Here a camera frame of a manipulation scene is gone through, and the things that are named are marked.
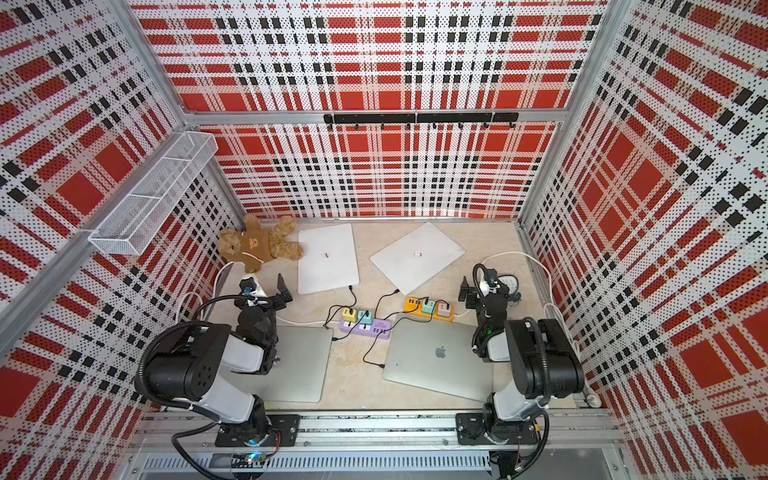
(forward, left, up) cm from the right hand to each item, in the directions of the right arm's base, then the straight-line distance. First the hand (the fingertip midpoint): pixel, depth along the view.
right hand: (484, 277), depth 92 cm
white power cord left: (-10, +94, -2) cm, 94 cm away
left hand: (-2, +65, +3) cm, 66 cm away
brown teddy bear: (+15, +78, -2) cm, 80 cm away
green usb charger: (-9, +18, -2) cm, 20 cm away
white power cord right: (-3, -24, -12) cm, 27 cm away
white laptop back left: (+14, +53, -8) cm, 55 cm away
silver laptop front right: (-21, +16, -9) cm, 28 cm away
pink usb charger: (-10, +13, -3) cm, 17 cm away
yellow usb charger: (-12, +42, -3) cm, 44 cm away
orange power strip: (-6, +22, -8) cm, 24 cm away
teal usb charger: (-13, +36, -3) cm, 39 cm away
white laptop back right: (+16, +20, -11) cm, 28 cm away
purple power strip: (-14, +33, -6) cm, 36 cm away
